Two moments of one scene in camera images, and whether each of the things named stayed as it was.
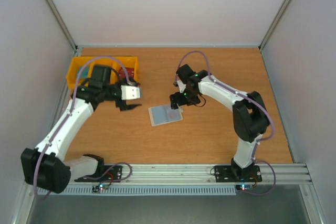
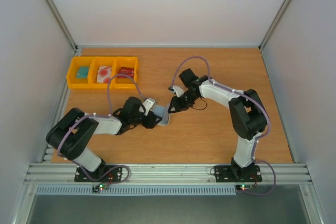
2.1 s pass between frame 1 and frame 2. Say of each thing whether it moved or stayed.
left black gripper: moved
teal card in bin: stayed
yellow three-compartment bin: stayed
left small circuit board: stayed
